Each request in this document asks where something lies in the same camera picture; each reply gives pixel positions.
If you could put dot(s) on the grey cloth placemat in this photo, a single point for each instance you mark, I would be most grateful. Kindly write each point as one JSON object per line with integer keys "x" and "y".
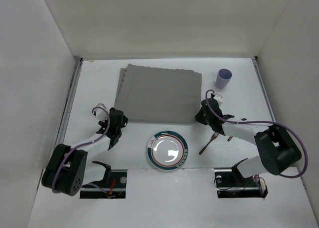
{"x": 159, "y": 95}

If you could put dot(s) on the aluminium frame rail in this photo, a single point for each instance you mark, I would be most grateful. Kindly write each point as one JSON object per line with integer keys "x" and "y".
{"x": 68, "y": 102}
{"x": 265, "y": 90}

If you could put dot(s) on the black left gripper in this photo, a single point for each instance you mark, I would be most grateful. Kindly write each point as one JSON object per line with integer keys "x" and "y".
{"x": 115, "y": 129}

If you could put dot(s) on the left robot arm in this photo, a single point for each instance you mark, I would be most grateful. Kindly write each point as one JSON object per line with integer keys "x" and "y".
{"x": 73, "y": 166}

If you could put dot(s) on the white plate with green rim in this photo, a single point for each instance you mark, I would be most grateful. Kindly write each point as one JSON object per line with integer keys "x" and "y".
{"x": 167, "y": 151}

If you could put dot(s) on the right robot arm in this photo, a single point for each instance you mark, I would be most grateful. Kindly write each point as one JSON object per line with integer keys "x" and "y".
{"x": 248, "y": 131}

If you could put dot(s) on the lilac plastic cup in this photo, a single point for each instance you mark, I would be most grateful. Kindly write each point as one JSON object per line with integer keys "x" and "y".
{"x": 223, "y": 78}

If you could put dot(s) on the right aluminium frame rail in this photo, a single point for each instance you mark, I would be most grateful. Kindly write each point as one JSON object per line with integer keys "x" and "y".
{"x": 265, "y": 90}

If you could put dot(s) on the brown wooden fork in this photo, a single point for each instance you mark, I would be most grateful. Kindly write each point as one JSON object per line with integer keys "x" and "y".
{"x": 213, "y": 137}

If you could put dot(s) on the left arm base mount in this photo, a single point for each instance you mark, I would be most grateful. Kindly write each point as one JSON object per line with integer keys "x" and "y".
{"x": 114, "y": 189}

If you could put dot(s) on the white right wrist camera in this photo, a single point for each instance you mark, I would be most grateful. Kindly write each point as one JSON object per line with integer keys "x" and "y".
{"x": 217, "y": 97}

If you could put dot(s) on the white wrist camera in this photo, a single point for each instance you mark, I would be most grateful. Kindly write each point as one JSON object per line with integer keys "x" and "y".
{"x": 100, "y": 111}
{"x": 217, "y": 97}

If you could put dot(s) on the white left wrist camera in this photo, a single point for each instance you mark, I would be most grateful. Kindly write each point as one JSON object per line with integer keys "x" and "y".
{"x": 100, "y": 111}

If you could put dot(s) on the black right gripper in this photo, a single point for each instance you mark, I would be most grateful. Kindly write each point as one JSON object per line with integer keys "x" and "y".
{"x": 206, "y": 116}

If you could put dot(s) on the left aluminium frame rail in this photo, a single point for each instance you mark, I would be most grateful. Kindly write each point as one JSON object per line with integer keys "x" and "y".
{"x": 68, "y": 102}

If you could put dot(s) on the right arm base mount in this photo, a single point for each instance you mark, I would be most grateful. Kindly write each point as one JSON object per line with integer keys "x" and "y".
{"x": 230, "y": 184}

